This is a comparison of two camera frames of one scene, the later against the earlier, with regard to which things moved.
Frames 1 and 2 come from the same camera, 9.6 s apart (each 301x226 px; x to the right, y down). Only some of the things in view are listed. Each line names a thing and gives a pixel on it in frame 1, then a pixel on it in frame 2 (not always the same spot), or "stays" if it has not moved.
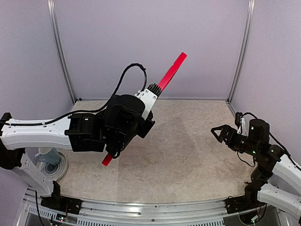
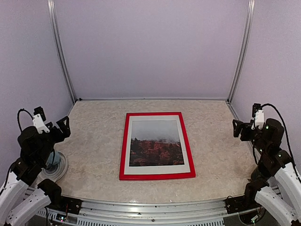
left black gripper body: [121, 145] to [58, 137]
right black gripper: [227, 129] to [237, 131]
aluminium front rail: [149, 212] stays
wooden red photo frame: [163, 81] to [136, 176]
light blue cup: [52, 157] stays
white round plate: [55, 172] stays
